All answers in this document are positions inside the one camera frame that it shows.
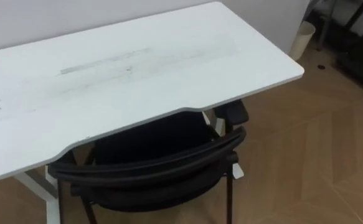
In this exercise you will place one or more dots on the white desk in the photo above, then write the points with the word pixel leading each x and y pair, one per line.
pixel 137 81

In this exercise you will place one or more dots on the black office chair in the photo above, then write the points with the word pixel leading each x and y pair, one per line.
pixel 156 168

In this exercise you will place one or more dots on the white waste bin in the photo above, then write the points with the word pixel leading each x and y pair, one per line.
pixel 301 39

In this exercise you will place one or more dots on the black metal rack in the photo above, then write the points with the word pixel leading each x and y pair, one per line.
pixel 352 40

